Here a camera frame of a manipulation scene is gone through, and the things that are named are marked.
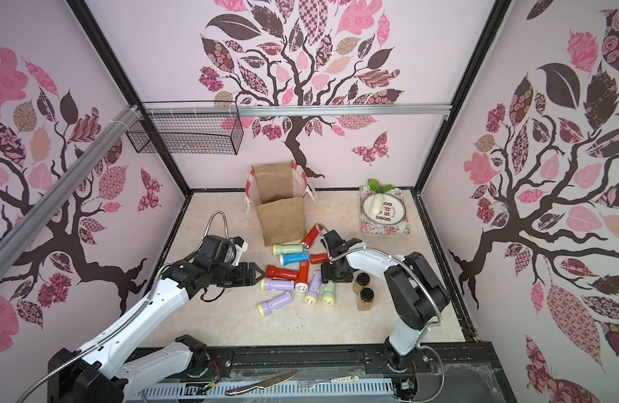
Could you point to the back aluminium frame bar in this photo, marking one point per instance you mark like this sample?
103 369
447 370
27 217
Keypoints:
332 110

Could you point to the white slotted cable duct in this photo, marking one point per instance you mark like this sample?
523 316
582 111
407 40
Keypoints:
199 391

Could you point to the purple flashlight right upright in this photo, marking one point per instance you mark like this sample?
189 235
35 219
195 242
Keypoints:
312 294

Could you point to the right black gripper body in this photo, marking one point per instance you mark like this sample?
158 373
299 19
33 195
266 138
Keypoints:
335 269

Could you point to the red flashlight right of blue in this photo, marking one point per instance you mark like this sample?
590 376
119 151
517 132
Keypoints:
319 259

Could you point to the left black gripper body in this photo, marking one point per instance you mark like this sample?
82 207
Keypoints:
230 275

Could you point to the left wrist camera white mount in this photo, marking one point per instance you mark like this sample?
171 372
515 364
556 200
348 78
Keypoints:
238 247

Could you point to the white patterned plate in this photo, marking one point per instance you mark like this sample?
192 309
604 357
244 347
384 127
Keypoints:
393 213

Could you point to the table knife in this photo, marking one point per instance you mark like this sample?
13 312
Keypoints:
262 385

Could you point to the burlap tote bag red trim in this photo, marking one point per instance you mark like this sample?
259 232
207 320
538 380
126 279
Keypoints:
277 194

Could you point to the green flashlight right upright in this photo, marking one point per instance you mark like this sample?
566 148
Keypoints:
329 294

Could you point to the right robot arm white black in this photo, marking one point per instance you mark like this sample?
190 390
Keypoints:
404 340

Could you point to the white radish toy green leaves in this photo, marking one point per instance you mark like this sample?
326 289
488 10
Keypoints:
378 191

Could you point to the purple flashlight bottom diagonal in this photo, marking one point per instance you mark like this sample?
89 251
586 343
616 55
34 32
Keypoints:
267 308

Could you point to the flexible metal conduit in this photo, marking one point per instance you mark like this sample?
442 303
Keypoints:
417 293
113 327

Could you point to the spice jar black lid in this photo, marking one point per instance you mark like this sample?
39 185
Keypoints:
365 299
360 281

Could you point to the left aluminium frame bar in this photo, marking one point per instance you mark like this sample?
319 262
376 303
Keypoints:
23 234

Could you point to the right flexible metal conduit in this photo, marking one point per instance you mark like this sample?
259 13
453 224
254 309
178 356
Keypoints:
417 293

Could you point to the red flashlight centre horizontal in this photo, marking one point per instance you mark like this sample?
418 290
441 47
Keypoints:
273 272

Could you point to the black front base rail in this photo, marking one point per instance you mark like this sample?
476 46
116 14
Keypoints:
371 358

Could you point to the left flexible metal conduit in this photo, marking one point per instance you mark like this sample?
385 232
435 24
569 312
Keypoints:
113 327

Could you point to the spice jar black lid lower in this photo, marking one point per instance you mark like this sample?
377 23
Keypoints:
365 299

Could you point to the red flashlight by bag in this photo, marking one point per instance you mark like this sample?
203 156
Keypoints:
311 236

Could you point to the red flashlight white head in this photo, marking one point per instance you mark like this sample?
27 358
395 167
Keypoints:
301 284

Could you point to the purple flashlight centre horizontal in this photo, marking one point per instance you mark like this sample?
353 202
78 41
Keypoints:
268 284

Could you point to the aluminium frame bar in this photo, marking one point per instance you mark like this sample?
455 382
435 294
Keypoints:
332 110
23 234

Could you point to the green flashlight near bag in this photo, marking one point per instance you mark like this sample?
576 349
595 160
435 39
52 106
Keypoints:
287 249

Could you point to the black wire wall basket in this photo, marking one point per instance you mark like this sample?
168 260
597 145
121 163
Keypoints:
200 128

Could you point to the spice jar black lid upper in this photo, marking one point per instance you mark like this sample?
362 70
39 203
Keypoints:
360 281

